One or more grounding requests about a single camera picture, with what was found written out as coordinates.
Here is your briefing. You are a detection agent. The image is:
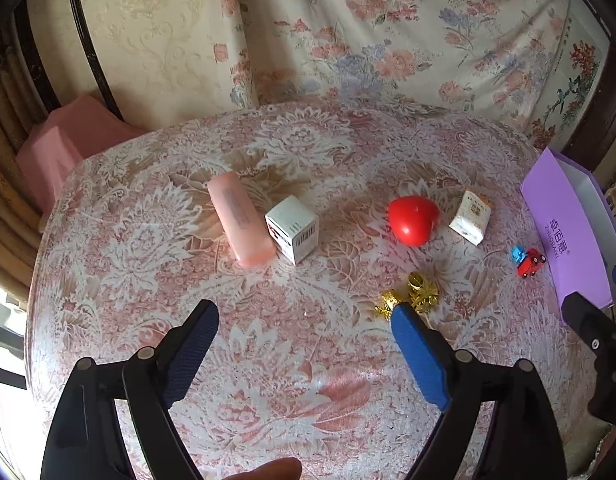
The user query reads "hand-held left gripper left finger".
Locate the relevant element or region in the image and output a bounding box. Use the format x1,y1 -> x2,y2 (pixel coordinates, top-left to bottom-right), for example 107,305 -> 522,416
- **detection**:
42,299 -> 219,480

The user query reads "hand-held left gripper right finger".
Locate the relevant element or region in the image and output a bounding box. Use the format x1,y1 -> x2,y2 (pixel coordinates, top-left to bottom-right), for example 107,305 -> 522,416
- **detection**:
391,304 -> 561,480

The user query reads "gold ornament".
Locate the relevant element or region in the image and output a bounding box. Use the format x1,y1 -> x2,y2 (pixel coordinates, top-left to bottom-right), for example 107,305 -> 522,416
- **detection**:
374,290 -> 403,320
405,271 -> 441,313

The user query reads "red and blue toy car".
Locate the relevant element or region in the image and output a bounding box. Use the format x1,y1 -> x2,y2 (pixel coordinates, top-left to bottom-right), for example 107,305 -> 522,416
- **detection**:
510,245 -> 548,279

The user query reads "purple box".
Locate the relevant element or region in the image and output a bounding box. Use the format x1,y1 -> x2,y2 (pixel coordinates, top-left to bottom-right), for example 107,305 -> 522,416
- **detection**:
519,147 -> 616,313

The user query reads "white printed box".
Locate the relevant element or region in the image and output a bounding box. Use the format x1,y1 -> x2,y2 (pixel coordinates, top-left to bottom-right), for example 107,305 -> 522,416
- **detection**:
264,196 -> 321,266

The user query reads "person's left hand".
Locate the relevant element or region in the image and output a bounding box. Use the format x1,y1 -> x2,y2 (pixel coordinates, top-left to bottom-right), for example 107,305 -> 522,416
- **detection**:
208,457 -> 303,480

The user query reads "red heart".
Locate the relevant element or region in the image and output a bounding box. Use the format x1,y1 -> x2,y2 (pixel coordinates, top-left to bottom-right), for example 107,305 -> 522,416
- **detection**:
387,196 -> 443,247

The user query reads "small white packet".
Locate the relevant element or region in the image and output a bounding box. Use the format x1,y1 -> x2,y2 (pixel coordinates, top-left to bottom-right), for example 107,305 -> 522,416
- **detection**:
449,190 -> 491,246

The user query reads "flower and bird painted cabinet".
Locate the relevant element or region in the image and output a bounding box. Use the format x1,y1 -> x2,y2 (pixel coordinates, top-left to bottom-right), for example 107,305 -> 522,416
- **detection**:
525,0 -> 616,171

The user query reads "pink covered stool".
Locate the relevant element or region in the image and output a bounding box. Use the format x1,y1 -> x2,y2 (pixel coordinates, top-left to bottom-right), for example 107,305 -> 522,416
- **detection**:
15,94 -> 146,213

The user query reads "beige curtain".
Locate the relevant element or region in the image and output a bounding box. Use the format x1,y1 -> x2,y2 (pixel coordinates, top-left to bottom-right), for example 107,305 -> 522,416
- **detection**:
0,42 -> 56,301

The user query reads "floral bedsheet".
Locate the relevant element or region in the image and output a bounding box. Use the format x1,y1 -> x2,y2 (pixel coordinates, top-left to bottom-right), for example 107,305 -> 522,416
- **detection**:
220,0 -> 576,133

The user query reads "black curved bed frame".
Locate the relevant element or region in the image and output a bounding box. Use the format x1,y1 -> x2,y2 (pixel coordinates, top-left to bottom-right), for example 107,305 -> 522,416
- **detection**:
65,0 -> 128,122

